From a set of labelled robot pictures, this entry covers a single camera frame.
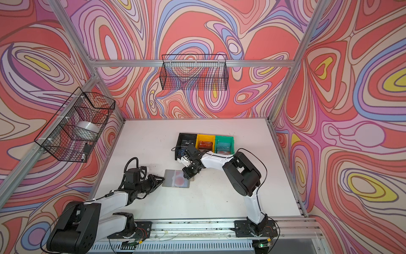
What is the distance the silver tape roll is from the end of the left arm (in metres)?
0.23

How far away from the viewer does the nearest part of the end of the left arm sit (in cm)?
69

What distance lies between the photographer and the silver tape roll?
71cm
